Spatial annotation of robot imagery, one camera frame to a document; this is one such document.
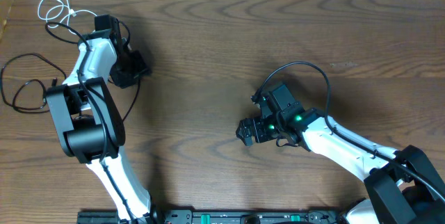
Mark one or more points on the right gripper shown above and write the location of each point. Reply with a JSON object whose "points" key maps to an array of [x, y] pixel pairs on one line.
{"points": [[256, 124]]}

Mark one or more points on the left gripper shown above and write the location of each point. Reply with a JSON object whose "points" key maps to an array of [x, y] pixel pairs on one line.
{"points": [[128, 79]]}

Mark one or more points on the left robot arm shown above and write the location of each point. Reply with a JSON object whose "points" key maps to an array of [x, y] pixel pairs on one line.
{"points": [[88, 123]]}

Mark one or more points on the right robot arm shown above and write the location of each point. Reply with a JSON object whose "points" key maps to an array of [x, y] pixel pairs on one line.
{"points": [[403, 185]]}

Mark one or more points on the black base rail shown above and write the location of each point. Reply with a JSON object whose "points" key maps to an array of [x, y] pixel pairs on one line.
{"points": [[186, 216]]}

